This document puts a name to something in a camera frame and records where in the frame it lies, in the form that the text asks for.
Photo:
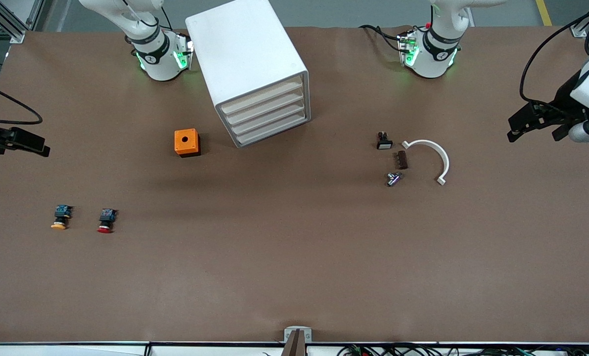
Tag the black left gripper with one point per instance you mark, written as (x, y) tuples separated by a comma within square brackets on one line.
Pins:
[(565, 95)]

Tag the red push button switch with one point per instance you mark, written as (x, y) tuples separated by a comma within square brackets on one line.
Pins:
[(107, 217)]

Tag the white cabinet drawer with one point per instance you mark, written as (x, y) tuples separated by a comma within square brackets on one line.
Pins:
[(264, 117), (264, 106), (267, 129), (264, 95)]

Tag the white drawer cabinet housing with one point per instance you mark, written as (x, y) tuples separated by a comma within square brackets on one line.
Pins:
[(245, 44)]

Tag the brown terminal block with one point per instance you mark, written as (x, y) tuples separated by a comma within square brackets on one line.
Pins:
[(401, 160)]

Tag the orange box with hole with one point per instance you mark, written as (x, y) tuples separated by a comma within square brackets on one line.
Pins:
[(185, 141)]

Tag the yellow push button switch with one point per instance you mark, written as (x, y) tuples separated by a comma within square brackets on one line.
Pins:
[(61, 216)]

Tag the white curved plastic bracket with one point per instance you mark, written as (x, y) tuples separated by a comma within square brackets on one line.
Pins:
[(425, 143)]

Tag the black switch with white face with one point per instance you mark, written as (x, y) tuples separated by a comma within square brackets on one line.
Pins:
[(384, 143)]

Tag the silver key switch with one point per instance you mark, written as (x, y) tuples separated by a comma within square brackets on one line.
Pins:
[(393, 179)]

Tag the grey metal table bracket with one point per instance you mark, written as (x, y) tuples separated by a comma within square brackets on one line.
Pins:
[(289, 333)]

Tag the brown upright post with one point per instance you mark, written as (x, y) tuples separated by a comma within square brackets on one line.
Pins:
[(294, 346)]

